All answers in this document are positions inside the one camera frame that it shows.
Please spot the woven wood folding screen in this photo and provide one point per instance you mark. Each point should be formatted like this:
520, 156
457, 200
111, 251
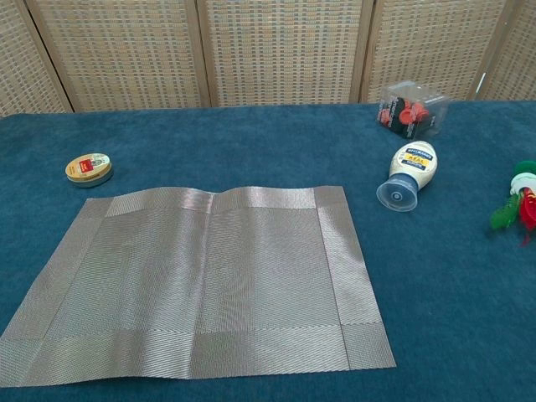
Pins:
276, 50

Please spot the clear box red black pieces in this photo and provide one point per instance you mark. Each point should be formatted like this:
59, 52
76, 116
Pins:
412, 113

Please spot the grey woven placemat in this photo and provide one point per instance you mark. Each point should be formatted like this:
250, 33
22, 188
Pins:
201, 285

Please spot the mayonnaise squeeze bottle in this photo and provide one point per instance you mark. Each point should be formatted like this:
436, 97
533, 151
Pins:
412, 163

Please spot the round gold tin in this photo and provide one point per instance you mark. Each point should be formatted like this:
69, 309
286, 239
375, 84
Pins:
88, 167

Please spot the red green feather shuttlecock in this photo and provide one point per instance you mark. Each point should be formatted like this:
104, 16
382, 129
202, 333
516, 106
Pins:
525, 205

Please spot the blue table cover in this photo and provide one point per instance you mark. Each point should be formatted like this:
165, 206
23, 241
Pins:
251, 146

